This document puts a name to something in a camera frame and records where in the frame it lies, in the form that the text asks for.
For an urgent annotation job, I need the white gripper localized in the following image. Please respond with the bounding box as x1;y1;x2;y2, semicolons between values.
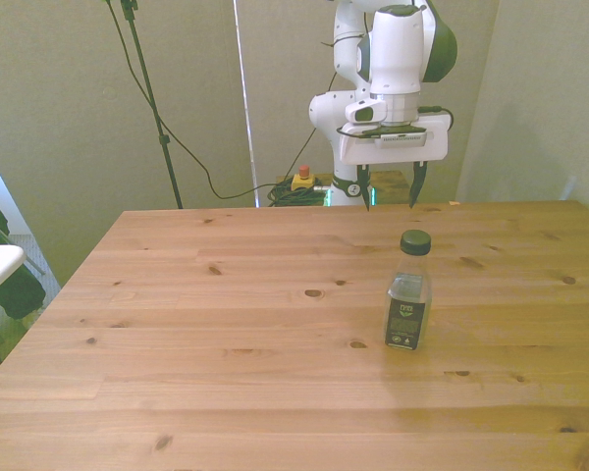
337;112;450;213

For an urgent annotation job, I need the clear bottle with black cap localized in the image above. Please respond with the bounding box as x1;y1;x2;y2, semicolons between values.
383;229;433;352

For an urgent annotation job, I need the yellow emergency stop button box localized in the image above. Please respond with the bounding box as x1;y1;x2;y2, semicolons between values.
291;165;317;192

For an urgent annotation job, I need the coiled black cable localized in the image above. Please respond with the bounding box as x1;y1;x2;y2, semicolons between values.
266;183;328;208

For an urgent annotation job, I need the black cable along tripod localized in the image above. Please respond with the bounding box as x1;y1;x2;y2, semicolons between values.
97;0;295;200

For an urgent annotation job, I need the black camera tripod stand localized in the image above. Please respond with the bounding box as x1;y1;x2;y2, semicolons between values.
119;0;185;210

